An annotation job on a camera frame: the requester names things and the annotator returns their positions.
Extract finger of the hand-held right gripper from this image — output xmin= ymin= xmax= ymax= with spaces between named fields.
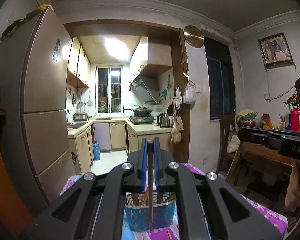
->
xmin=237 ymin=126 xmax=300 ymax=143
xmin=265 ymin=131 xmax=300 ymax=161

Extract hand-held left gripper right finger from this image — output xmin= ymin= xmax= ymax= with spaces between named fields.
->
xmin=153 ymin=137 xmax=283 ymax=240

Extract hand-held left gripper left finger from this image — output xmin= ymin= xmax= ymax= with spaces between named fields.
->
xmin=19 ymin=139 xmax=149 ymax=240

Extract long brown chopstick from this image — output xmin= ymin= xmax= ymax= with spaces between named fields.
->
xmin=147 ymin=139 xmax=154 ymax=232

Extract teal perforated metal utensil holder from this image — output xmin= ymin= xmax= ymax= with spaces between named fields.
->
xmin=123 ymin=191 xmax=177 ymax=233

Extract person's right hand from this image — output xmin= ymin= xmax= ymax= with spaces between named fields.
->
xmin=284 ymin=164 xmax=300 ymax=213

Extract orange glass jar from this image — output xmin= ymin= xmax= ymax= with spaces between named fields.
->
xmin=261 ymin=113 xmax=271 ymax=128

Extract dried yellow flowers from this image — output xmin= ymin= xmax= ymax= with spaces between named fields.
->
xmin=283 ymin=91 xmax=299 ymax=116

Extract dark wooden side table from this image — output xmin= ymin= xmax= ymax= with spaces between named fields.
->
xmin=236 ymin=127 xmax=300 ymax=193

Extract red thermos bottle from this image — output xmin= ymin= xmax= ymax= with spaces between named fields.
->
xmin=290 ymin=106 xmax=300 ymax=132

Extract dark wooden chair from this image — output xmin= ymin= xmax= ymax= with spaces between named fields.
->
xmin=218 ymin=113 xmax=243 ymax=176

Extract cream kitchen base cabinets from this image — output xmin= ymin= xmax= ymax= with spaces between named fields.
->
xmin=67 ymin=118 xmax=173 ymax=173

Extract hanging beige cloth bags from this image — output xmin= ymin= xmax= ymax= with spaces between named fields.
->
xmin=170 ymin=86 xmax=184 ymax=145

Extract steel electric kettle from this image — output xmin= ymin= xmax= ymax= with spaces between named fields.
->
xmin=156 ymin=112 xmax=171 ymax=128

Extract gas stove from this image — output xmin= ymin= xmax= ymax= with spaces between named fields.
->
xmin=129 ymin=115 xmax=156 ymax=125

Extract framed elephant picture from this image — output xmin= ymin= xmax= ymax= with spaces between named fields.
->
xmin=258 ymin=32 xmax=294 ymax=69

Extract blue gas cylinder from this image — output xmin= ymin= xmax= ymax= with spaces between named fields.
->
xmin=93 ymin=141 xmax=101 ymax=161

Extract black wok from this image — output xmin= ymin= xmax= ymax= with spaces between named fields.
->
xmin=123 ymin=106 xmax=153 ymax=117

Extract dark room window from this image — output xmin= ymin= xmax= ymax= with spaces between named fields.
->
xmin=204 ymin=36 xmax=237 ymax=122

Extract steel range hood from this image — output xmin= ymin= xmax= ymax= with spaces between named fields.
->
xmin=128 ymin=76 xmax=161 ymax=105

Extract white hanging plastic bag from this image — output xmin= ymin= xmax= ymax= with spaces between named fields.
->
xmin=182 ymin=80 xmax=197 ymax=105

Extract floral striped tablecloth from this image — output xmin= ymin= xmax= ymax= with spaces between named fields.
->
xmin=60 ymin=162 xmax=289 ymax=240

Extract barred kitchen window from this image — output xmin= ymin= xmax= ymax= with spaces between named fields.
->
xmin=95 ymin=65 xmax=124 ymax=114

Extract kitchen ceiling light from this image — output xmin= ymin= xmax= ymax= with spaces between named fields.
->
xmin=103 ymin=36 xmax=131 ymax=58

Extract tall brown refrigerator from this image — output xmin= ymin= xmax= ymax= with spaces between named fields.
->
xmin=0 ymin=5 xmax=77 ymax=198

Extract refrigerator door sticker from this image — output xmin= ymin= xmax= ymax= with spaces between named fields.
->
xmin=52 ymin=38 xmax=61 ymax=62

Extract cream wall cabinet above hood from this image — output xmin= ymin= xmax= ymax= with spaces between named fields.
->
xmin=128 ymin=36 xmax=174 ymax=78

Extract round gold wall clock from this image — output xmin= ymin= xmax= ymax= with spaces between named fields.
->
xmin=183 ymin=25 xmax=205 ymax=49

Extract cream wall cabinets with handles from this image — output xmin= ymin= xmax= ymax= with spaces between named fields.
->
xmin=66 ymin=37 xmax=91 ymax=89

